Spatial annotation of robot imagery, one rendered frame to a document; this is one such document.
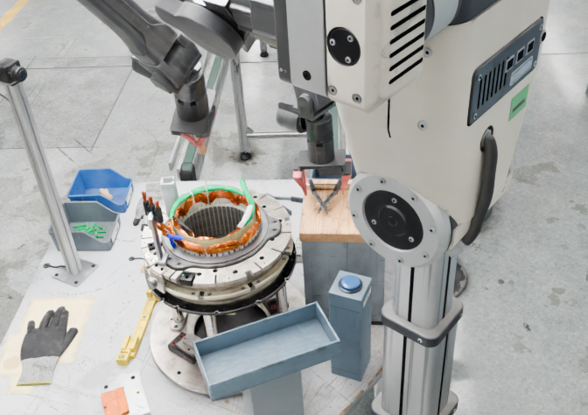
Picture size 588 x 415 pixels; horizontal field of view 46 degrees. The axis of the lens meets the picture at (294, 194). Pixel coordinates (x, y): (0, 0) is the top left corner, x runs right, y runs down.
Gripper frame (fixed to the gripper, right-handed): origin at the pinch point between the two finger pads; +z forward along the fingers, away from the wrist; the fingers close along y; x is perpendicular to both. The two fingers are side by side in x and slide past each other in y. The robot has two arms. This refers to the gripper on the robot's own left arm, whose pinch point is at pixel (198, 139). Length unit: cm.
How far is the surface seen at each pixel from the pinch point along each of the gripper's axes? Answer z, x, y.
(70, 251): 54, -39, 2
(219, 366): 17.4, 9.7, 37.7
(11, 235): 181, -119, -60
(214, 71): 106, -26, -108
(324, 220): 25.6, 25.5, -0.2
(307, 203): 28.1, 21.3, -5.4
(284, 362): 12.5, 21.7, 36.8
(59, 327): 53, -35, 23
